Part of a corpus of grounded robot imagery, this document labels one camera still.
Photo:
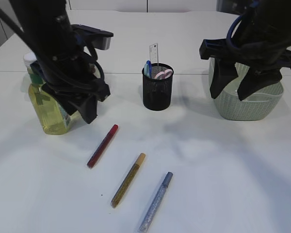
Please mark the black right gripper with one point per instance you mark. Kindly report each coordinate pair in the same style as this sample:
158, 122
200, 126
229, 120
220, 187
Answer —
259, 38

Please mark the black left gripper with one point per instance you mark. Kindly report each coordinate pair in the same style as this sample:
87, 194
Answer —
71, 72

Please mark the yellow tea drink bottle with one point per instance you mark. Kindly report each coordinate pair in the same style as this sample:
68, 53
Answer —
52, 117

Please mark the red glitter glue pen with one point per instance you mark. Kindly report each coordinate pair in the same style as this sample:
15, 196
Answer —
101, 148

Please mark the pink capped scissors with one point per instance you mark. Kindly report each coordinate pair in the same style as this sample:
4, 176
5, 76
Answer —
164, 74

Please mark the blue capped scissors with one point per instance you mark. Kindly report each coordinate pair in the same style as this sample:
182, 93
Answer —
148, 69

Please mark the clear plastic ruler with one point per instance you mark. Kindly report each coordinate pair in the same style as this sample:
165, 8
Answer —
154, 53

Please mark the gold glitter glue pen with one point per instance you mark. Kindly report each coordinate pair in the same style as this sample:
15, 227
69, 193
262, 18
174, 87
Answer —
127, 181

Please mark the silver glitter glue pen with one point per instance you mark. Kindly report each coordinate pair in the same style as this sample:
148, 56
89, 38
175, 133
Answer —
146, 223

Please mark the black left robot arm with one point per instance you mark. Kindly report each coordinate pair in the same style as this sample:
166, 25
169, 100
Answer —
38, 7

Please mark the green plastic woven basket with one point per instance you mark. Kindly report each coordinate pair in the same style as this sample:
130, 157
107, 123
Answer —
255, 107

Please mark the black mesh pen holder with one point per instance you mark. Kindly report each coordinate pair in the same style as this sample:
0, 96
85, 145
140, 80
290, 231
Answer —
157, 93

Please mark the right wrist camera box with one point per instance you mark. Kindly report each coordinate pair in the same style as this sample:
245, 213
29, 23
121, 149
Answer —
236, 7

